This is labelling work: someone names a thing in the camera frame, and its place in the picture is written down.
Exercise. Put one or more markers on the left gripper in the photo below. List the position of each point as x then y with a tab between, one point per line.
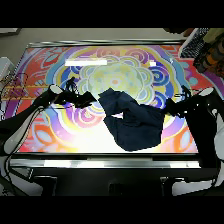
84	99

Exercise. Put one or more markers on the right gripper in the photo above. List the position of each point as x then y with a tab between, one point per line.
173	107

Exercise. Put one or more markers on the navy pants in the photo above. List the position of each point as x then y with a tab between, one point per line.
140	126

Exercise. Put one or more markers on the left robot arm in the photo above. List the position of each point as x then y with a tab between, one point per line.
20	133

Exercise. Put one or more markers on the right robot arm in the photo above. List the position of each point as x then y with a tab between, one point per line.
206	103

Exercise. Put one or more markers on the heap of clothes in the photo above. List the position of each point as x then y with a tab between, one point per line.
210	56

